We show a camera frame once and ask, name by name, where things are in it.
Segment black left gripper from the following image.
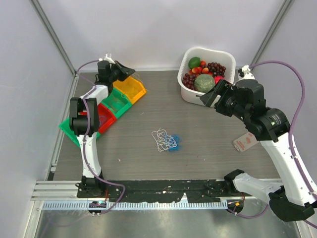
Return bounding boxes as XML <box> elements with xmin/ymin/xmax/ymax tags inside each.
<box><xmin>108</xmin><ymin>61</ymin><xmax>135</xmax><ymax>83</ymax></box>

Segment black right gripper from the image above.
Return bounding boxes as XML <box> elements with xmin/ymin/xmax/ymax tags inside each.
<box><xmin>201</xmin><ymin>78</ymin><xmax>250</xmax><ymax>122</ymax></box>

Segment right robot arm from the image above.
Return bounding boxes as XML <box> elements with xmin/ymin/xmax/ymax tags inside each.
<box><xmin>200</xmin><ymin>79</ymin><xmax>317</xmax><ymax>222</ymax></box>

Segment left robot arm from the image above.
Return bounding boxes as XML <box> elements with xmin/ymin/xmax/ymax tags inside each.
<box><xmin>69</xmin><ymin>59</ymin><xmax>135</xmax><ymax>198</ymax></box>

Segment red apple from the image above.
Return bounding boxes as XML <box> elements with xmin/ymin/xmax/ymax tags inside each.
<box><xmin>214</xmin><ymin>76</ymin><xmax>224</xmax><ymax>84</ymax></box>

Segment dark purple grape bunch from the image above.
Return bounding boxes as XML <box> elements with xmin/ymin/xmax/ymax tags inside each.
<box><xmin>207</xmin><ymin>62</ymin><xmax>226</xmax><ymax>77</ymax></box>

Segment red and yellow peaches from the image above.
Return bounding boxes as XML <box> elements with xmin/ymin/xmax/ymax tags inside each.
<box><xmin>189</xmin><ymin>60</ymin><xmax>213</xmax><ymax>76</ymax></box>

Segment green plastic bin beside yellow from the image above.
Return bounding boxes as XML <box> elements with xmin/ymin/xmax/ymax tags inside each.
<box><xmin>102</xmin><ymin>88</ymin><xmax>132</xmax><ymax>119</ymax></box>

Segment green lime fruit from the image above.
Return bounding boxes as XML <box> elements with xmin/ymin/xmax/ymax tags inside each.
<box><xmin>188</xmin><ymin>57</ymin><xmax>201</xmax><ymax>69</ymax></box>

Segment white plastic fruit basket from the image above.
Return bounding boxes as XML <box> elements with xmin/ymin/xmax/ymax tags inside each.
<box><xmin>177</xmin><ymin>47</ymin><xmax>236</xmax><ymax>106</ymax></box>

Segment red plastic bin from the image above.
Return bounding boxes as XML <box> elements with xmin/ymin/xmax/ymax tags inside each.
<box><xmin>98</xmin><ymin>103</ymin><xmax>117</xmax><ymax>134</ymax></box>

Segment red and white card box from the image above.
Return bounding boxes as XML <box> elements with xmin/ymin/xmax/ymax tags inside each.
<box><xmin>232</xmin><ymin>132</ymin><xmax>258</xmax><ymax>152</ymax></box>

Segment green plastic bin at end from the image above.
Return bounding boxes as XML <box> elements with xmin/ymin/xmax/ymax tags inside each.
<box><xmin>58</xmin><ymin>118</ymin><xmax>101</xmax><ymax>148</ymax></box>

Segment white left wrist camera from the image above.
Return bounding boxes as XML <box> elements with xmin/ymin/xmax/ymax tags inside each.
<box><xmin>99</xmin><ymin>53</ymin><xmax>115</xmax><ymax>64</ymax></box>

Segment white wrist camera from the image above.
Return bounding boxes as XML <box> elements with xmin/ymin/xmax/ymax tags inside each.
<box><xmin>99</xmin><ymin>53</ymin><xmax>115</xmax><ymax>64</ymax></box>
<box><xmin>238</xmin><ymin>65</ymin><xmax>255</xmax><ymax>80</ymax></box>

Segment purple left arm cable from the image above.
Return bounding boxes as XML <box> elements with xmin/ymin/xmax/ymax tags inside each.
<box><xmin>75</xmin><ymin>59</ymin><xmax>126</xmax><ymax>220</ymax></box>

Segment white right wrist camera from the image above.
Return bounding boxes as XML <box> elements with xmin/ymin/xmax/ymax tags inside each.
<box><xmin>238</xmin><ymin>65</ymin><xmax>255</xmax><ymax>80</ymax></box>

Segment white cable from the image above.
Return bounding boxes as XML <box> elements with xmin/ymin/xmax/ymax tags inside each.
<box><xmin>151</xmin><ymin>127</ymin><xmax>178</xmax><ymax>152</ymax></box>

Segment white perforated cable duct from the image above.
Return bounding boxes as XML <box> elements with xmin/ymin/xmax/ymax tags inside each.
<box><xmin>42</xmin><ymin>200</ymin><xmax>228</xmax><ymax>211</ymax></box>

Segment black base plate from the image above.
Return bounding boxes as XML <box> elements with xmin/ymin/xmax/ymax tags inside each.
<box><xmin>75</xmin><ymin>178</ymin><xmax>242</xmax><ymax>203</ymax></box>

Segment aluminium frame post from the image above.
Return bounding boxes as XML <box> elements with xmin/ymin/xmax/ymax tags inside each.
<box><xmin>29</xmin><ymin>0</ymin><xmax>76</xmax><ymax>76</ymax></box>
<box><xmin>250</xmin><ymin>0</ymin><xmax>295</xmax><ymax>65</ymax></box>

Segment right aluminium frame post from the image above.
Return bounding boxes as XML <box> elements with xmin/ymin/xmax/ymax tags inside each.
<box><xmin>250</xmin><ymin>0</ymin><xmax>295</xmax><ymax>65</ymax></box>

